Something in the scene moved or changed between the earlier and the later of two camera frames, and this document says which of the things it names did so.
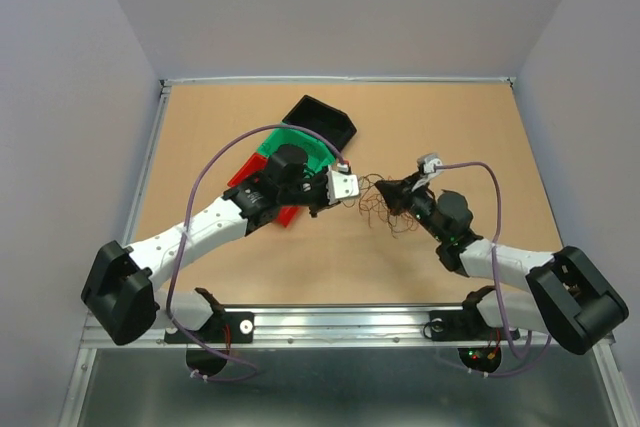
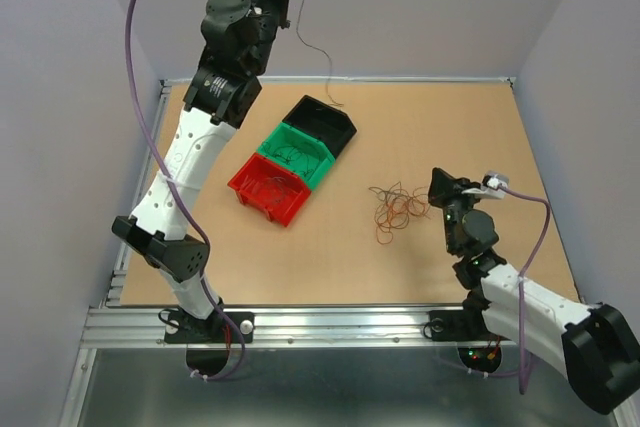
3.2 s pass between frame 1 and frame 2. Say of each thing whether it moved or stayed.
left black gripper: moved
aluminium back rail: stayed
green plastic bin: stayed
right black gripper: moved
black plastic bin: stayed
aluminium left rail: stayed
